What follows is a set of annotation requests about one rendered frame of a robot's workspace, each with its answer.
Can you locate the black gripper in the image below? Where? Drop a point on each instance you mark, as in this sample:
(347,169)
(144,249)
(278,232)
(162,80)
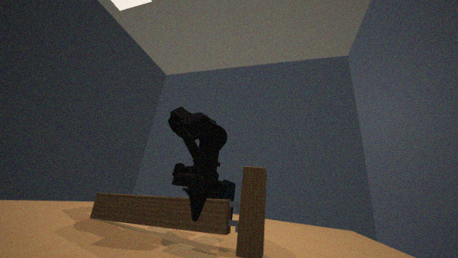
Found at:
(201,185)

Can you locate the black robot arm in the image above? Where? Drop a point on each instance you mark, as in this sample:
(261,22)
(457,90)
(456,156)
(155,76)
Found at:
(191,127)

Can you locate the brown wooden post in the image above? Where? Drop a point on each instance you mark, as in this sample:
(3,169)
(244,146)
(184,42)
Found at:
(251,228)

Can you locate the brown wooden rail with steel hooks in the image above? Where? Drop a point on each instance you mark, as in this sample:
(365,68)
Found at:
(165,212)

